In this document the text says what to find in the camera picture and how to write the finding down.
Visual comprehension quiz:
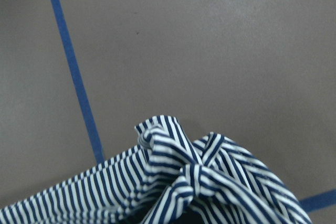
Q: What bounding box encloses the striped polo shirt white collar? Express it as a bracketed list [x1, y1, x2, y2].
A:
[1, 115, 311, 223]

